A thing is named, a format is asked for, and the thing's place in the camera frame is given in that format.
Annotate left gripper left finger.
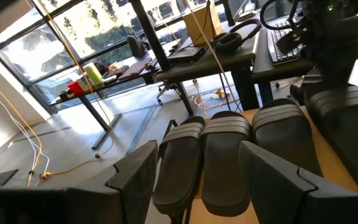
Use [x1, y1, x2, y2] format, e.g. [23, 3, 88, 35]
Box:
[65, 140, 159, 224]

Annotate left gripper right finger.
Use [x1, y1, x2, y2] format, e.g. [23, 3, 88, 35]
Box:
[239, 141, 358, 224]

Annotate black rubber slide sandal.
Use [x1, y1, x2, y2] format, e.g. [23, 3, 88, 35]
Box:
[252, 98, 323, 178]
[304, 85, 358, 195]
[152, 116, 206, 216]
[200, 110, 254, 218]

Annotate black headphones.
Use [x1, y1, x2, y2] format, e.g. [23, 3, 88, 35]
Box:
[213, 17, 263, 54]

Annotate long black window desk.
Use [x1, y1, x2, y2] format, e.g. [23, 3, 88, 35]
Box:
[48, 51, 164, 150]

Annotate yellow power plug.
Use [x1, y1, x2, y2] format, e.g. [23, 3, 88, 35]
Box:
[213, 88, 227, 100]

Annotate small red box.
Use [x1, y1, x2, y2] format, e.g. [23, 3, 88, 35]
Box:
[66, 80, 86, 96]

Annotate yellow-green bottle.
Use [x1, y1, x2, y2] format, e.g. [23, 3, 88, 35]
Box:
[83, 62, 104, 86]

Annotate brown cardboard box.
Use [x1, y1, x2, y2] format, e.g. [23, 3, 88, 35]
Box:
[181, 2, 224, 47]

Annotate small black bag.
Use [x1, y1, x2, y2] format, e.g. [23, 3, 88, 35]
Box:
[126, 31, 148, 58]

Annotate black power adapter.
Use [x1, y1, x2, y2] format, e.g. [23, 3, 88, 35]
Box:
[167, 45, 207, 65]

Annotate black diagonal rig pole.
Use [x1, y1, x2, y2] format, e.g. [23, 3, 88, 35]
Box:
[128, 0, 196, 116]

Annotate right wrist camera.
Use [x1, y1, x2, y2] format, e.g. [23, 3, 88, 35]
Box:
[276, 26, 308, 56]

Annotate black frame wooden shelf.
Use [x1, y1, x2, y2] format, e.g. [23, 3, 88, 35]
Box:
[163, 105, 358, 224]

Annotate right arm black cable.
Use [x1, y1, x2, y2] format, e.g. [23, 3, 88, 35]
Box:
[259, 0, 301, 31]

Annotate yellow cable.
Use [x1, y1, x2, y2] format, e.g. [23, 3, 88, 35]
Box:
[0, 68, 43, 189]
[37, 0, 116, 180]

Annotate white cable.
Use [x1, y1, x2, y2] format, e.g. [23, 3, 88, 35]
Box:
[185, 0, 241, 111]

